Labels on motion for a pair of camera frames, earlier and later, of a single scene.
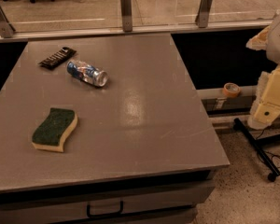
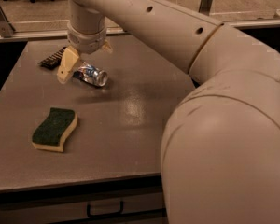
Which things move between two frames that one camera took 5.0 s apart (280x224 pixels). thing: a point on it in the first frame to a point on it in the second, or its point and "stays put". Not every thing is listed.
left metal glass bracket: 2,22 stays put
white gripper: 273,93 to 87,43
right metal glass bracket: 203,11 stays put
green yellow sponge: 58,126 stays put
